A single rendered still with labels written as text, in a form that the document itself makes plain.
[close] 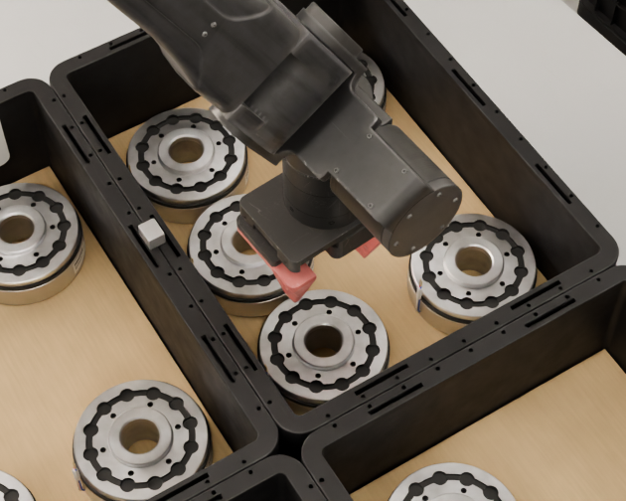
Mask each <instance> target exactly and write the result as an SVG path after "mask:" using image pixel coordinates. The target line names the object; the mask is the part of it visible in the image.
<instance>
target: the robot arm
mask: <svg viewBox="0 0 626 501"><path fill-rule="evenodd" d="M107 1H108V2H109V3H110V4H112V5H113V6H114V7H115V8H116V9H118V10H119V11H120V12H121V13H123V14H124V15H125V16H126V17H128V18H129V19H130V20H131V21H133V22H134V23H135V24H136V25H138V26H139V27H140V28H141V29H143V30H144V31H145V32H146V33H147V34H149V35H150V36H151V37H152V38H153V39H154V40H155V41H156V42H157V44H158V45H159V46H160V49H161V52H162V53H163V55H164V56H165V58H166V59H167V60H168V62H169V63H170V65H171V66H172V67H173V69H174V70H175V72H176V73H177V74H178V75H179V76H180V77H181V78H182V79H183V80H184V81H185V82H186V83H187V84H188V85H189V86H190V87H191V88H192V89H193V90H194V91H195V92H197V93H198V94H199V95H200V96H202V97H203V98H204V99H205V100H207V101H208V102H209V103H211V104H212V105H211V106H210V107H209V110H210V113H212V114H213V115H214V116H215V118H216V119H217V120H218V121H219V122H220V123H221V124H222V125H223V126H224V127H225V128H226V129H227V130H228V131H229V132H230V133H231V134H232V137H236V138H237V139H238V140H239V141H240V142H241V143H243V144H244V145H245V146H247V147H248V148H249V149H251V150H252V151H254V152H255V153H257V154H258V155H260V156H261V157H263V158H264V159H266V160H267V161H269V162H270V163H272V164H273V165H275V166H276V165H277V164H278V163H279V162H280V161H281V160H282V173H280V174H279V175H277V176H275V177H274V178H272V179H270V180H269V181H267V182H265V183H264V184H262V185H260V186H259V187H257V188H255V189H254V190H252V191H251V192H249V193H247V194H246V195H244V196H242V197H241V198H240V200H239V207H240V214H239V215H238V216H237V218H236V227H237V231H238V232H239V233H240V234H241V235H242V236H243V238H244V239H245V240H246V241H247V242H248V243H249V244H250V246H251V247H252V248H253V249H254V250H255V251H256V252H257V254H258V255H259V256H260V257H261V258H262V259H263V260H264V262H265V263H266V264H267V265H268V266H269V267H270V268H271V270H272V272H273V273H274V275H275V277H276V279H277V280H278V282H279V284H280V286H281V288H282V289H283V291H284V292H285V293H286V294H287V296H288V297H289V298H290V299H291V300H292V301H293V302H294V303H296V302H298V301H299V300H300V299H301V297H302V296H303V295H304V294H305V292H306V291H307V290H308V288H309V287H310V286H311V285H312V283H313V282H314V281H315V279H316V278H317V277H316V274H315V273H314V271H313V270H312V269H311V268H310V267H309V266H308V265H307V264H306V263H305V262H307V261H308V260H310V259H312V258H313V257H315V256H316V255H318V254H319V253H321V252H323V251H326V252H327V253H328V255H329V256H330V257H332V258H341V257H343V256H345V255H346V254H348V253H350V252H351V251H353V250H356V251H357V252H358V253H359V254H360V255H361V256H362V257H363V258H366V257H367V256H368V255H369V254H370V253H371V252H373V251H374V250H375V249H376V248H377V247H378V246H379V245H380V244H382V245H383V246H384V247H385V248H386V249H387V250H388V252H389V253H390V254H391V255H393V256H395V257H403V256H407V255H410V254H413V253H415V252H417V251H419V250H421V249H423V248H424V247H426V246H427V245H428V244H430V243H431V242H432V241H433V240H434V239H436V238H437V237H438V236H439V235H440V234H441V233H442V232H443V231H444V230H445V228H446V227H447V226H448V225H449V224H450V222H451V221H452V219H453V218H454V216H455V215H456V213H457V211H458V209H459V207H460V205H461V201H462V191H461V189H460V188H459V187H458V186H457V185H456V184H455V183H454V182H453V181H452V180H451V179H450V178H449V177H448V176H447V175H446V174H445V173H444V172H443V171H442V170H441V169H440V168H439V167H438V166H437V165H436V164H435V163H434V162H433V161H432V160H431V159H430V158H429V157H428V156H427V155H426V154H425V153H424V152H423V151H422V150H421V149H420V148H419V147H418V146H417V145H416V144H415V143H414V142H413V141H412V140H411V139H410V138H409V137H408V136H407V135H406V134H405V133H404V132H403V131H402V130H401V129H400V128H399V127H398V126H396V125H393V124H392V118H391V117H390V116H389V115H388V114H387V113H386V112H385V111H384V110H383V109H382V108H381V107H380V106H379V105H378V104H377V103H376V102H375V101H374V100H373V90H372V87H371V85H370V83H369V81H368V79H367V78H366V77H365V76H364V75H363V73H364V72H365V71H366V70H367V68H366V67H365V66H364V65H363V64H362V63H361V62H360V61H358V60H357V59H356V57H357V56H358V55H359V54H360V53H361V52H362V51H363V49H362V48H361V47H360V46H359V45H358V44H357V43H356V42H355V41H354V40H353V39H352V38H351V37H350V36H349V35H348V34H347V33H346V32H345V31H344V30H343V29H341V28H340V27H339V26H338V25H337V24H336V23H335V22H334V21H333V20H332V19H331V18H330V17H329V16H328V15H327V14H326V13H325V12H324V11H323V10H322V9H321V8H320V7H319V6H318V5H317V4H316V3H315V2H312V3H311V4H310V5H309V6H308V7H307V8H306V9H305V8H302V9H301V10H300V12H299V13H298V14H297V15H296V16H295V15H294V14H293V13H292V12H291V11H289V10H288V9H287V8H286V7H285V6H284V5H283V4H282V3H281V2H280V1H279V0H107Z"/></svg>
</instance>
